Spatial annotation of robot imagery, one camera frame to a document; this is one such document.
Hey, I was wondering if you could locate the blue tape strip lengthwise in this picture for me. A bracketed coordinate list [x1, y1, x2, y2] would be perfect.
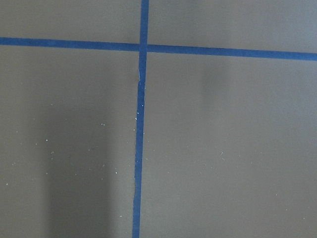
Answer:
[132, 0, 149, 238]

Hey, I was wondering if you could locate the blue tape strip crosswise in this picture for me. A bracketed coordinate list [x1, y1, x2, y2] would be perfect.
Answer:
[0, 37, 317, 61]

